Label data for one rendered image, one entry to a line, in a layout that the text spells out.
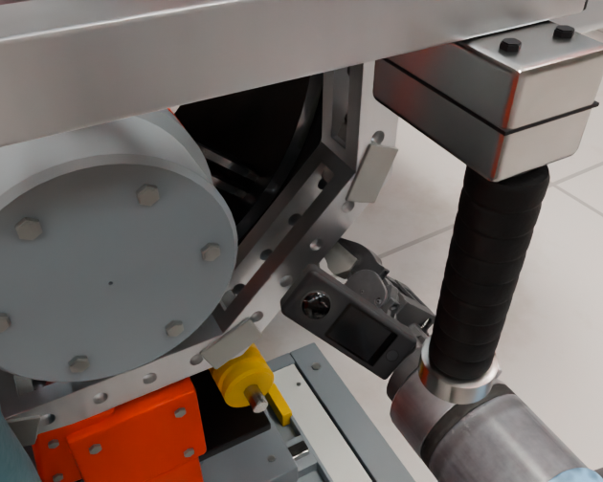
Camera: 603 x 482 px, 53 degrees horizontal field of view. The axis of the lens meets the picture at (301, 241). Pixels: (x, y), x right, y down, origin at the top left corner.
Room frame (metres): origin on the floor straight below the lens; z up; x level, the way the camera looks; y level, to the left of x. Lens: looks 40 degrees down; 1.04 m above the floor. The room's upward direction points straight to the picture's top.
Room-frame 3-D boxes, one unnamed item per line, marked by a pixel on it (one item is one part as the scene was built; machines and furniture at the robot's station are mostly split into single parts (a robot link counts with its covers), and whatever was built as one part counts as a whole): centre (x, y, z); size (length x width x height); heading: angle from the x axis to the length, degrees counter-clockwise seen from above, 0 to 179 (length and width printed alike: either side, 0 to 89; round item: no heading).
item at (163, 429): (0.38, 0.19, 0.48); 0.16 x 0.12 x 0.17; 28
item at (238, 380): (0.50, 0.11, 0.51); 0.29 x 0.06 x 0.06; 28
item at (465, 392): (0.22, -0.09, 0.83); 0.04 x 0.04 x 0.16
